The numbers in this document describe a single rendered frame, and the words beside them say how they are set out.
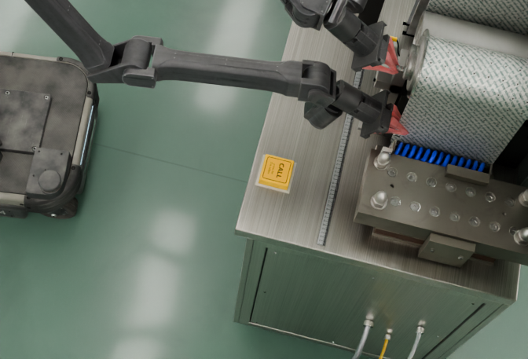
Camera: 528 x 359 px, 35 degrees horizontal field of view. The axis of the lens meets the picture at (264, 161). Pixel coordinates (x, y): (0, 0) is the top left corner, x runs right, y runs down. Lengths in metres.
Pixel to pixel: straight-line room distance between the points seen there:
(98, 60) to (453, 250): 0.86
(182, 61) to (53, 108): 1.15
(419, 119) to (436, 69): 0.16
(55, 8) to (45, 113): 1.16
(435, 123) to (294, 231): 0.41
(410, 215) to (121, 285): 1.26
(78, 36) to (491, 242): 0.97
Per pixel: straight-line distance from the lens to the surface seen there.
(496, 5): 1.90
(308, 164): 2.02
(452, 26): 1.88
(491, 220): 1.92
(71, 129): 2.82
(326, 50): 2.19
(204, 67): 1.76
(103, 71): 1.79
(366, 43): 1.71
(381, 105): 1.85
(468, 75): 1.74
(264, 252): 2.04
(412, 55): 1.75
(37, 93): 2.88
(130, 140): 3.05
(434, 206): 1.90
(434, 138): 1.91
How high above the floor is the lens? 2.72
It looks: 64 degrees down
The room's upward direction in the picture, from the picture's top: 10 degrees clockwise
